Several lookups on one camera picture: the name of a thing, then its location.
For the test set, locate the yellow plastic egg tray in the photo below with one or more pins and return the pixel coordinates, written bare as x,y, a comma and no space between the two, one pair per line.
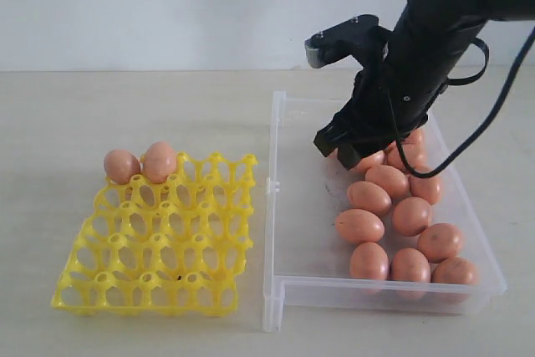
172,248

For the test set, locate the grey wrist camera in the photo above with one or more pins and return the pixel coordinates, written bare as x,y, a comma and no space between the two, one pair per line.
360,37

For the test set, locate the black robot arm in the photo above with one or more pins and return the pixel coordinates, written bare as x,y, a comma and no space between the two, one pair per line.
442,30

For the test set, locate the brown egg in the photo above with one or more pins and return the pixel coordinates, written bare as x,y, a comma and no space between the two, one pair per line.
414,154
410,265
430,189
415,141
159,162
120,166
370,197
455,271
376,159
369,261
440,241
357,226
390,179
411,216

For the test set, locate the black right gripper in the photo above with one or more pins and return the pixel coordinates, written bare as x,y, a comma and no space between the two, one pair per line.
390,97

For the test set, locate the clear plastic bin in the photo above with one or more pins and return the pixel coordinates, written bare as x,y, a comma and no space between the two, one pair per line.
306,261

